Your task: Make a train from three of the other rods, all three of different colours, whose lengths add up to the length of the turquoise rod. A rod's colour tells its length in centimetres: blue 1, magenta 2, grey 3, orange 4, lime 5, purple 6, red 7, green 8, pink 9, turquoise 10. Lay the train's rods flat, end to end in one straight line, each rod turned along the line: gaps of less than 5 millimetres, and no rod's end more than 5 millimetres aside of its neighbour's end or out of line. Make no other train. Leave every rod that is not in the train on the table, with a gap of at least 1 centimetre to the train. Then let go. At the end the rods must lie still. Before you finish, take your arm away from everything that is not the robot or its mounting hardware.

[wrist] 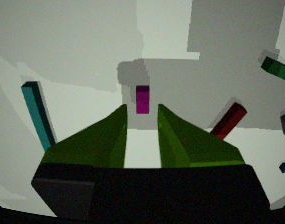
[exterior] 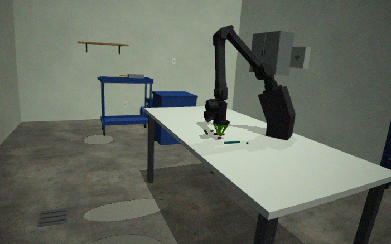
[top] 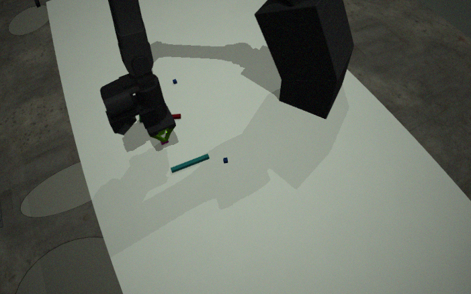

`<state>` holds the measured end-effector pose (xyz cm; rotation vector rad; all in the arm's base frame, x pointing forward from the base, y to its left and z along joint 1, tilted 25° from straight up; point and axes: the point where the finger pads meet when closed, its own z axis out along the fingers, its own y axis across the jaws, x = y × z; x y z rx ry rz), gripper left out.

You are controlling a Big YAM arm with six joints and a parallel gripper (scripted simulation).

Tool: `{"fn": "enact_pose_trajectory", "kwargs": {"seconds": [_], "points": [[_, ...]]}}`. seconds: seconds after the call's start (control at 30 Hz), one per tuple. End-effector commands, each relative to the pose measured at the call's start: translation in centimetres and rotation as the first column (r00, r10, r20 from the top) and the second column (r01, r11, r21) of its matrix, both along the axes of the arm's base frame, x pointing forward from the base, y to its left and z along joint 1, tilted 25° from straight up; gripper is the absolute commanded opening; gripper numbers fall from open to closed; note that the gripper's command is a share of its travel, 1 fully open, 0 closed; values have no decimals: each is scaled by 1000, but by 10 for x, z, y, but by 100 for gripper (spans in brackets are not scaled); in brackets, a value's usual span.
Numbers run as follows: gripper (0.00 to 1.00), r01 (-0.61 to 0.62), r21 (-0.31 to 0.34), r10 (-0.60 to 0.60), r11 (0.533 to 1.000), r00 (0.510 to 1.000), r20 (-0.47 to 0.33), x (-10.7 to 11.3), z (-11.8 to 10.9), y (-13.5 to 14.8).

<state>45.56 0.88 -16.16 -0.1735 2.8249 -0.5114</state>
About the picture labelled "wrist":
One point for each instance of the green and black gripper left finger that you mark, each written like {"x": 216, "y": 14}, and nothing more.
{"x": 94, "y": 144}

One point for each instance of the magenta rectangular block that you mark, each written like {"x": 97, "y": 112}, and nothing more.
{"x": 142, "y": 99}

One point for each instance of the turquoise rod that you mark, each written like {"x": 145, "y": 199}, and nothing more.
{"x": 37, "y": 112}

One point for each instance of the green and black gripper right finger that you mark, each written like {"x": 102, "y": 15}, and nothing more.
{"x": 192, "y": 146}

